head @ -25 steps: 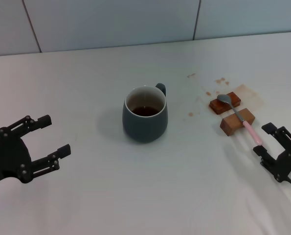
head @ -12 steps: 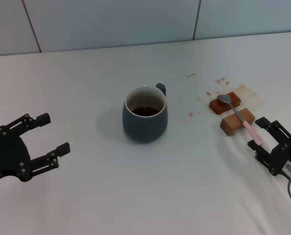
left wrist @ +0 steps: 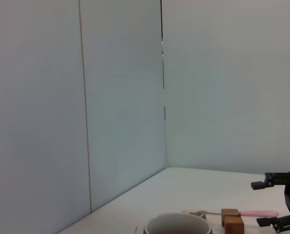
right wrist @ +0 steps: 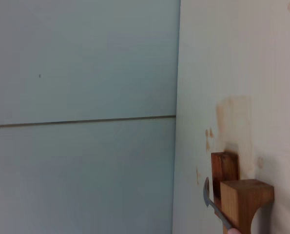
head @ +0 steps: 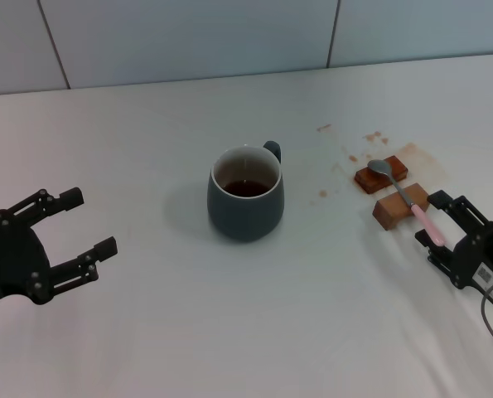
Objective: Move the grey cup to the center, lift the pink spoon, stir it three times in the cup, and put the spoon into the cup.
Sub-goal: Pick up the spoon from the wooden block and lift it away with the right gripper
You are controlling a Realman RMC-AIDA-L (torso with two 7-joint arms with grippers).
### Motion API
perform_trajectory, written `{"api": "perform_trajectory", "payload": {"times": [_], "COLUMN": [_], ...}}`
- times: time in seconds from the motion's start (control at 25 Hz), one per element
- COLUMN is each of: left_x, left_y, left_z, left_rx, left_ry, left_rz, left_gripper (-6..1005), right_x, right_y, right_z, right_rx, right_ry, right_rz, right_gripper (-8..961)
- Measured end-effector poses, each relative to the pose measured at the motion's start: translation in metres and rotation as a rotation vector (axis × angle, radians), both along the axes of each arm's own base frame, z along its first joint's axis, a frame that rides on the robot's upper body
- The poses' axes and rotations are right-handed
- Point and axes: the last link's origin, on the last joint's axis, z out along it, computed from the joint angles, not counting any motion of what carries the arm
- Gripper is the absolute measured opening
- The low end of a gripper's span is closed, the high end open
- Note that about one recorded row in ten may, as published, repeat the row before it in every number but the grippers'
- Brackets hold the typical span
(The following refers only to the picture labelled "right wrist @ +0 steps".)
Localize pink handled metal spoon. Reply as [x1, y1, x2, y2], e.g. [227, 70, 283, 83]
[202, 176, 238, 234]

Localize light brown wooden block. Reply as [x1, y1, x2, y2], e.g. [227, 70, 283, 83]
[219, 178, 275, 234]

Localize dark reddish wooden block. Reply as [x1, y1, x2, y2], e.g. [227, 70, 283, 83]
[211, 152, 240, 215]

